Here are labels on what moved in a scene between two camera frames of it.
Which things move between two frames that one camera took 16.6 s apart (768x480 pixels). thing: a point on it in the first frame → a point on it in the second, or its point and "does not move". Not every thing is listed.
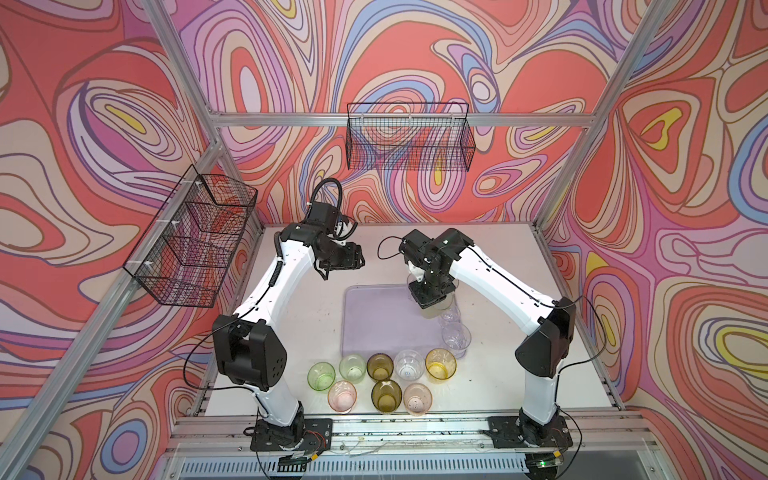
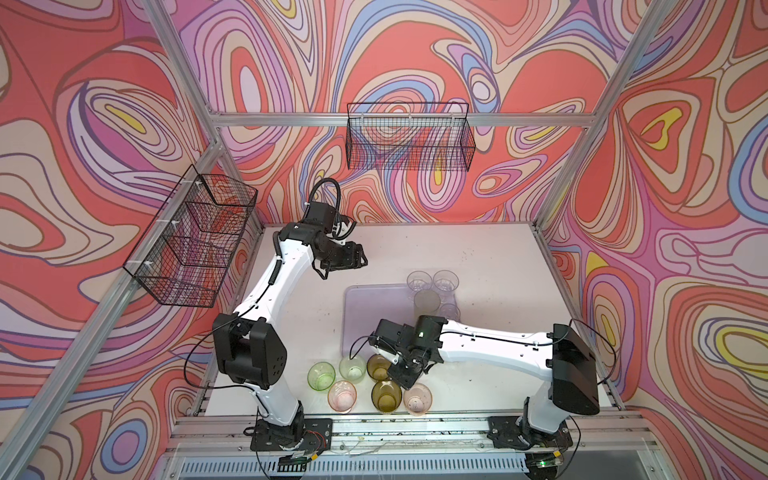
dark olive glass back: x=380 y=366 does not move
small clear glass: x=451 y=315 does not move
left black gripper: x=351 y=260 does not move
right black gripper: x=425 y=300 → x=405 y=381
